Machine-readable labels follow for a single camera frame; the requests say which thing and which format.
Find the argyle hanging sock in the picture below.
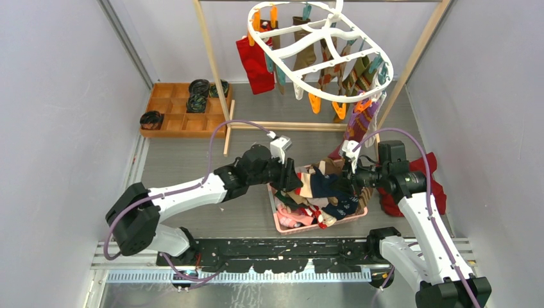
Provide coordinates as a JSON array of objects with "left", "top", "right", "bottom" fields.
[{"left": 318, "top": 39, "right": 341, "bottom": 92}]

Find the rolled dark green sock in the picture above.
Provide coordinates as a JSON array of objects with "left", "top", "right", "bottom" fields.
[{"left": 208, "top": 80, "right": 230, "bottom": 99}]

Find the maroon orange heel sock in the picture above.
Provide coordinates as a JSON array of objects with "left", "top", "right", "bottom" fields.
[{"left": 327, "top": 141, "right": 344, "bottom": 160}]

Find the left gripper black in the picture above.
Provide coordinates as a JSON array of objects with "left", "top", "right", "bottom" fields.
[{"left": 248, "top": 153, "right": 303, "bottom": 193}]

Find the pink plastic basket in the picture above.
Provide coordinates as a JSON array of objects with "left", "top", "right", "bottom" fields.
[{"left": 268, "top": 185, "right": 373, "bottom": 235}]

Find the rolled dark sock centre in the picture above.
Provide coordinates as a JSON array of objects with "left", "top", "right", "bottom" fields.
[{"left": 186, "top": 94, "right": 208, "bottom": 114}]

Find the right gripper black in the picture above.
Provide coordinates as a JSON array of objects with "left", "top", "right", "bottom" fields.
[{"left": 329, "top": 155, "right": 389, "bottom": 196}]

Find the green striped hanging sock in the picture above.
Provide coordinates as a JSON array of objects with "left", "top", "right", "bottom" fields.
[{"left": 331, "top": 56, "right": 375, "bottom": 96}]

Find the red hanging sock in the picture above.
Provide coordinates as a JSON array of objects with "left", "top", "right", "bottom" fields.
[{"left": 236, "top": 35, "right": 275, "bottom": 95}]

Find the navy sock red cuff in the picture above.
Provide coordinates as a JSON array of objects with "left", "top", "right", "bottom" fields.
[{"left": 294, "top": 169, "right": 341, "bottom": 198}]

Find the wooden clothes rack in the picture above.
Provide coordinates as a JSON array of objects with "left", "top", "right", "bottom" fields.
[{"left": 193, "top": 1, "right": 453, "bottom": 139}]

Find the orange wooden compartment tray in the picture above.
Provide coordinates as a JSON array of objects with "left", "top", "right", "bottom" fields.
[{"left": 140, "top": 83, "right": 234, "bottom": 138}]

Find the white plastic clip hanger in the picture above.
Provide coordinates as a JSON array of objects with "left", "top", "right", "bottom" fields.
[{"left": 253, "top": 2, "right": 393, "bottom": 119}]

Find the rolled dark sock left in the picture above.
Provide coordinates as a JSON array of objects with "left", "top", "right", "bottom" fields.
[{"left": 139, "top": 110, "right": 164, "bottom": 130}]

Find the argyle sock in basket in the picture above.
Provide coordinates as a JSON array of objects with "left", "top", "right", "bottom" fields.
[{"left": 314, "top": 158, "right": 344, "bottom": 175}]

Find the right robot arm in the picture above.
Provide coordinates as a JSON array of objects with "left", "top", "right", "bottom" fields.
[{"left": 339, "top": 141, "right": 492, "bottom": 307}]

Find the red cloth on table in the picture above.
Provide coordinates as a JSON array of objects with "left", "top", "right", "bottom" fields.
[{"left": 377, "top": 152, "right": 447, "bottom": 217}]

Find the maroon purple orange striped sock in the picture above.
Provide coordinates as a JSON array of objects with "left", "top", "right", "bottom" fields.
[{"left": 344, "top": 98, "right": 376, "bottom": 142}]

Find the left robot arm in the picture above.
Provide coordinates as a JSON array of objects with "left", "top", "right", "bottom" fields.
[{"left": 104, "top": 144, "right": 303, "bottom": 266}]

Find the white hanging sock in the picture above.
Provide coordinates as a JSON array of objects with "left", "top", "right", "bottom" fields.
[{"left": 364, "top": 91, "right": 387, "bottom": 148}]

